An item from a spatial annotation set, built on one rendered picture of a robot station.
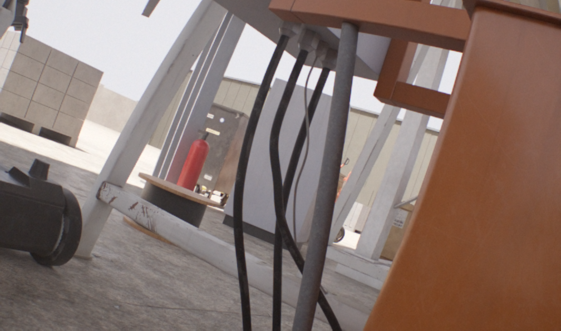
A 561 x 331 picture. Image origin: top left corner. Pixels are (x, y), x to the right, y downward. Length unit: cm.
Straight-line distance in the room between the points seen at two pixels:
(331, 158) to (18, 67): 477
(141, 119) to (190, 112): 353
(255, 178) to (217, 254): 299
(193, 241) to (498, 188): 87
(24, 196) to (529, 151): 99
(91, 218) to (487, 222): 122
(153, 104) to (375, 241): 253
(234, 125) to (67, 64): 188
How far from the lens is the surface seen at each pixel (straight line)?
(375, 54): 99
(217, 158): 551
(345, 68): 64
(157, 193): 241
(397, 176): 376
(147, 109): 144
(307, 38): 89
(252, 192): 411
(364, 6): 66
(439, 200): 43
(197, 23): 145
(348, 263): 231
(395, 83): 99
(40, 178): 124
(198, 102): 488
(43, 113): 552
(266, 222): 407
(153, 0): 110
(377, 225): 374
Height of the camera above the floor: 39
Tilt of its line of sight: 2 degrees up
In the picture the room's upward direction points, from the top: 21 degrees clockwise
